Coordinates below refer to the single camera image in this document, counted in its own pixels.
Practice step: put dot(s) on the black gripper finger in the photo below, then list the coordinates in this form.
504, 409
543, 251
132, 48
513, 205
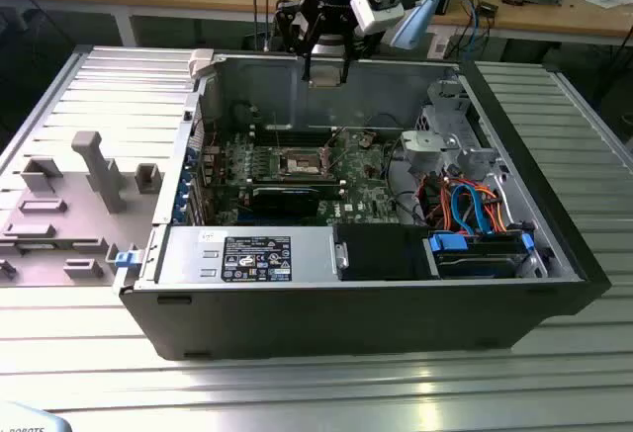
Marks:
350, 31
297, 22

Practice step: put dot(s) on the silver Intel CPU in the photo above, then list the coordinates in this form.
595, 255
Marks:
326, 77

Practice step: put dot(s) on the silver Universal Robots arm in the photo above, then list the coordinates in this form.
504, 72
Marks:
418, 17

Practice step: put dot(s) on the CPU socket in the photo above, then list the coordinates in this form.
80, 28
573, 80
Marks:
302, 164

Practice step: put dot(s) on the black plastic bay cover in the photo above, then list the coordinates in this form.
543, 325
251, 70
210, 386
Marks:
381, 254

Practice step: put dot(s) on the small black adapter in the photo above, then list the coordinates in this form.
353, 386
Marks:
487, 9

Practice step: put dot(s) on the green Dell motherboard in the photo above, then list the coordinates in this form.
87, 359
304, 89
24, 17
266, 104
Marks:
356, 175

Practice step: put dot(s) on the grey metal drive cage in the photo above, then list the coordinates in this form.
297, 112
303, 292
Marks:
445, 145

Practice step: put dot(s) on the black Nvidia graphics card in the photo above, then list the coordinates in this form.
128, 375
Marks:
284, 202

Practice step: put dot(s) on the grey parts rack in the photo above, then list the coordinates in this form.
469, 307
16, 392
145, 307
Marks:
99, 180

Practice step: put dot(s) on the grey power supply unit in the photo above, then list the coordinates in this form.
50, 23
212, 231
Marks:
188, 254

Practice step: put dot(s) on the hard disk in blue carrier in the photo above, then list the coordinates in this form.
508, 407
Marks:
475, 266

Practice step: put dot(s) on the black open PC case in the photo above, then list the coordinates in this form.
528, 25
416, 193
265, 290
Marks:
346, 318

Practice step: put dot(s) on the blue plastic latch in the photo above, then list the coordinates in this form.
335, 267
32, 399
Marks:
127, 260

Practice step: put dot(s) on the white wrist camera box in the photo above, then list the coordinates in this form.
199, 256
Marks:
376, 17

